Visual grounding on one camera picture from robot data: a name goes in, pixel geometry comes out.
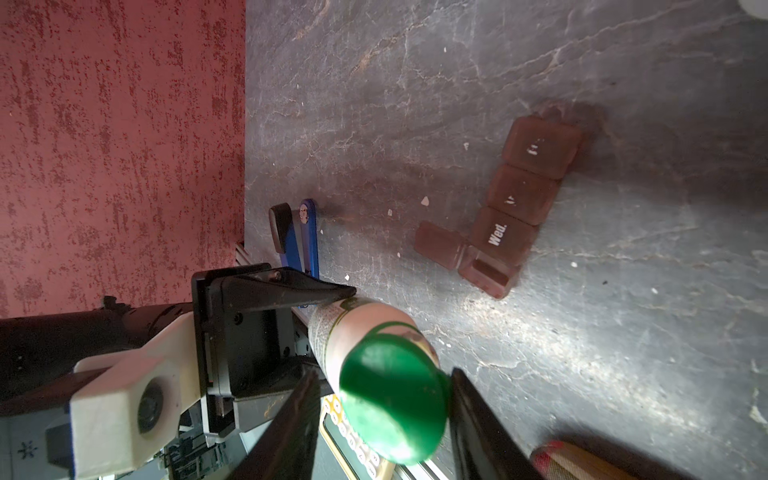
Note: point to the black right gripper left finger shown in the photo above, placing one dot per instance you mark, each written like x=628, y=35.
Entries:
x=287, y=448

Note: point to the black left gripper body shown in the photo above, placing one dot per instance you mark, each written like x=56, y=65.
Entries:
x=249, y=361

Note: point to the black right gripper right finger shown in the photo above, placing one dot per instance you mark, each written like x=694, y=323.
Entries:
x=482, y=448

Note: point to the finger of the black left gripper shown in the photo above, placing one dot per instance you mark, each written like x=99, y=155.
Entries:
x=279, y=288

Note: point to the green capped pill bottle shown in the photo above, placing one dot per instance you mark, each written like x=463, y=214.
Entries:
x=386, y=375

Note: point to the brown weekly pill organizer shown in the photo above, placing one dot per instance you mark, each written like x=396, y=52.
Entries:
x=536, y=155

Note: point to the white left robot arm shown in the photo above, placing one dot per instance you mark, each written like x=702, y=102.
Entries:
x=38, y=351

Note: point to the yellow calculator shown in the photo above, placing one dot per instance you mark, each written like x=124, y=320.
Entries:
x=356, y=459

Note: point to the plaid checkered pouch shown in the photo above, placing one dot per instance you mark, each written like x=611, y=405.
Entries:
x=559, y=460

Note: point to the small white pill bottle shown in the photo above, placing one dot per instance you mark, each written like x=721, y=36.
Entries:
x=755, y=8

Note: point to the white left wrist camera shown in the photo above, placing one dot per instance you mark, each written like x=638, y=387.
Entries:
x=123, y=417

